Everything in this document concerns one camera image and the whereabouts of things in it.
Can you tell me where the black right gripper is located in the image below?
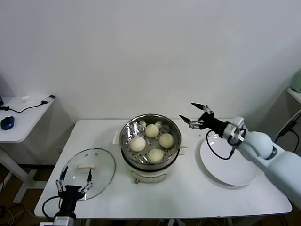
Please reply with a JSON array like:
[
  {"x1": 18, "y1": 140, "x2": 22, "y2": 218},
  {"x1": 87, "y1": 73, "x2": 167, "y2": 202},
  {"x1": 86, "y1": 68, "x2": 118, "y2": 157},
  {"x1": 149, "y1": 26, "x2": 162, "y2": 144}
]
[{"x1": 179, "y1": 102, "x2": 228, "y2": 137}]

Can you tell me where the glass pot lid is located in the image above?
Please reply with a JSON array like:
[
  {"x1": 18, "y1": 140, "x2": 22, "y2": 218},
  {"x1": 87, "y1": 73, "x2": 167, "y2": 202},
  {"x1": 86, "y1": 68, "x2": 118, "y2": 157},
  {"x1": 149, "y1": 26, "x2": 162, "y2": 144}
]
[{"x1": 59, "y1": 147, "x2": 116, "y2": 201}]

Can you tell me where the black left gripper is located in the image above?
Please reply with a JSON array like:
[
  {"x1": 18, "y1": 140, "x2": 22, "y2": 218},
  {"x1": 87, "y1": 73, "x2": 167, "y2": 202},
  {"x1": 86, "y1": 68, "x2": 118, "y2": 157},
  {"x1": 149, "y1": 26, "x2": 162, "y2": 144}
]
[{"x1": 55, "y1": 166, "x2": 93, "y2": 214}]

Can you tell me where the black power cable with adapter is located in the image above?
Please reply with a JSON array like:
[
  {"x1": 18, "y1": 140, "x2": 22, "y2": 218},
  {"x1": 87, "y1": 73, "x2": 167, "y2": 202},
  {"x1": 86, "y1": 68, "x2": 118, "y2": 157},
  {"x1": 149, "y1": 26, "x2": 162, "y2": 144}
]
[{"x1": 275, "y1": 119, "x2": 300, "y2": 153}]

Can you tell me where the white steamed baozi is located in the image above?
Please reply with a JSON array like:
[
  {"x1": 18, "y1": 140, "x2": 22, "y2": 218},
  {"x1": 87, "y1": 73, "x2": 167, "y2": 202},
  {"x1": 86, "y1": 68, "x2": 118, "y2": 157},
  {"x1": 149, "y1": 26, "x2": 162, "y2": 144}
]
[
  {"x1": 129, "y1": 137, "x2": 146, "y2": 152},
  {"x1": 143, "y1": 124, "x2": 159, "y2": 138},
  {"x1": 147, "y1": 148, "x2": 165, "y2": 163},
  {"x1": 159, "y1": 133, "x2": 174, "y2": 149}
]

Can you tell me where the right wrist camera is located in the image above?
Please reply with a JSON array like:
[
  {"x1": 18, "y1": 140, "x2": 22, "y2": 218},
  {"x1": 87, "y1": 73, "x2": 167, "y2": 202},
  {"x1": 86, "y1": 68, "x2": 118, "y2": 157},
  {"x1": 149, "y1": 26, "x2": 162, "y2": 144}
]
[{"x1": 235, "y1": 116, "x2": 247, "y2": 142}]

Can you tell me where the black desk cable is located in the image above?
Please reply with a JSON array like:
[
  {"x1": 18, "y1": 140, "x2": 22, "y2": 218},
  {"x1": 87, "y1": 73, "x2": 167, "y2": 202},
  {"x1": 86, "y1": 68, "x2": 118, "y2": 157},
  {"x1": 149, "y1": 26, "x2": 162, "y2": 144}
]
[{"x1": 0, "y1": 100, "x2": 47, "y2": 114}]

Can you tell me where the blue computer mouse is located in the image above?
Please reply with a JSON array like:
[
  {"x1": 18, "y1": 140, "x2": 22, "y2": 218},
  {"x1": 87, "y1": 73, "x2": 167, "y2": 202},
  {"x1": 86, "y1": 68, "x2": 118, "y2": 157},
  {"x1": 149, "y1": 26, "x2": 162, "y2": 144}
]
[{"x1": 0, "y1": 116, "x2": 15, "y2": 130}]

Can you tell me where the steel steamer basket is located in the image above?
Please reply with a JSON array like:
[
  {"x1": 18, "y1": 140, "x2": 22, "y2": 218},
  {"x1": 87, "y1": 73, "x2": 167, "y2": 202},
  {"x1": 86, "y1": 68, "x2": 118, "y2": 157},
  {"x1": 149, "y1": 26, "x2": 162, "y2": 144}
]
[{"x1": 119, "y1": 114, "x2": 182, "y2": 168}]

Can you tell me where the cream electric cooker pot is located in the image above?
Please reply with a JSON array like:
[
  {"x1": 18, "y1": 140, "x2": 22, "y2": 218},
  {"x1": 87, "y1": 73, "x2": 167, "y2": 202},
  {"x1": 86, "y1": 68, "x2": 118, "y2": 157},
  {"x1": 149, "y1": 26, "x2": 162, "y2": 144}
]
[{"x1": 112, "y1": 131, "x2": 189, "y2": 185}]

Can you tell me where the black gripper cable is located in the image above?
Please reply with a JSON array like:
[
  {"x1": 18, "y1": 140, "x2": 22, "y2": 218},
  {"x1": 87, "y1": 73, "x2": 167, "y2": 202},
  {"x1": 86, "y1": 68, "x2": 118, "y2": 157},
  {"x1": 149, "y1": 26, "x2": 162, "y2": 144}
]
[
  {"x1": 42, "y1": 196, "x2": 63, "y2": 218},
  {"x1": 206, "y1": 130, "x2": 236, "y2": 160}
]

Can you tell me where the white oval plate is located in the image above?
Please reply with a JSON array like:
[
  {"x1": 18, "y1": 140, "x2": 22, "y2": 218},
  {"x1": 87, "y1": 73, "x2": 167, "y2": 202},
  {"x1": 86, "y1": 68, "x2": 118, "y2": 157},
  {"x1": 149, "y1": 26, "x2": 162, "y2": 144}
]
[{"x1": 198, "y1": 134, "x2": 259, "y2": 186}]

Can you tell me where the white side table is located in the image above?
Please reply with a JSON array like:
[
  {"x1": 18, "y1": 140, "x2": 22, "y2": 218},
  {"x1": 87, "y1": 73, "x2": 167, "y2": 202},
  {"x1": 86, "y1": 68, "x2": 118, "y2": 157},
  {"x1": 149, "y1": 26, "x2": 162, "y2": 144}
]
[{"x1": 0, "y1": 95, "x2": 56, "y2": 204}]

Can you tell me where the pale green appliance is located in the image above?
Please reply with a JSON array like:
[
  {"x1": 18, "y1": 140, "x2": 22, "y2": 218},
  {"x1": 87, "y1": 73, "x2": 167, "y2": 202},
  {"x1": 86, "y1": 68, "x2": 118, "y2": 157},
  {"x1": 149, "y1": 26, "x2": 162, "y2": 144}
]
[{"x1": 291, "y1": 70, "x2": 301, "y2": 92}]

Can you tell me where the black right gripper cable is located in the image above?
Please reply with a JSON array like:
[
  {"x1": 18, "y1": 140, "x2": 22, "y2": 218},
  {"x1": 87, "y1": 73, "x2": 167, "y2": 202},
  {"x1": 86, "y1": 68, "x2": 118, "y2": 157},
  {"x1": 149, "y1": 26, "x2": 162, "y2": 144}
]
[{"x1": 206, "y1": 130, "x2": 236, "y2": 160}]

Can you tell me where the white shelf board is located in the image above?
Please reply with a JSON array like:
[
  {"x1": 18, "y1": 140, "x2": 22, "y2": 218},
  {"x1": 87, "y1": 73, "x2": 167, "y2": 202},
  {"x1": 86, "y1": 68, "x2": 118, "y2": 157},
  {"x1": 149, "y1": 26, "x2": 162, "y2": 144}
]
[{"x1": 285, "y1": 86, "x2": 301, "y2": 104}]

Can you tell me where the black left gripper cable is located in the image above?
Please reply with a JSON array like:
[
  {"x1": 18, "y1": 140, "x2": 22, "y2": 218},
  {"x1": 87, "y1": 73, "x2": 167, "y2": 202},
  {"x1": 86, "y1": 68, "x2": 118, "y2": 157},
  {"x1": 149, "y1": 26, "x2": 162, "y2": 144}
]
[{"x1": 42, "y1": 196, "x2": 63, "y2": 218}]

